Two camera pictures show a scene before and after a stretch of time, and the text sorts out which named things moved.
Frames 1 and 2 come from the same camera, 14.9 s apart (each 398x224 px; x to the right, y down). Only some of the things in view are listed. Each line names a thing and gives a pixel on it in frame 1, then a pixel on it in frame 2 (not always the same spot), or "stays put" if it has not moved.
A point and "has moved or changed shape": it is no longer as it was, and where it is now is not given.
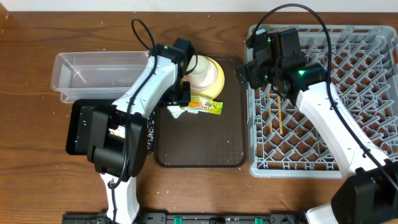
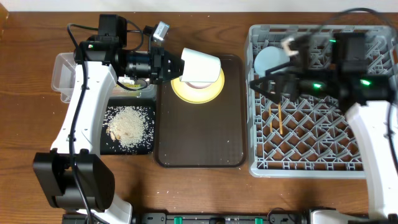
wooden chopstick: (270, 112) stays put
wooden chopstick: (280, 114) stays put
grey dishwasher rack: (360, 64) stays put
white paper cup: (199, 74) has moved or changed shape
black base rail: (188, 218) stays put
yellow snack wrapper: (204, 104) to (127, 81)
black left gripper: (179, 98) to (157, 65)
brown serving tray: (206, 140) stays put
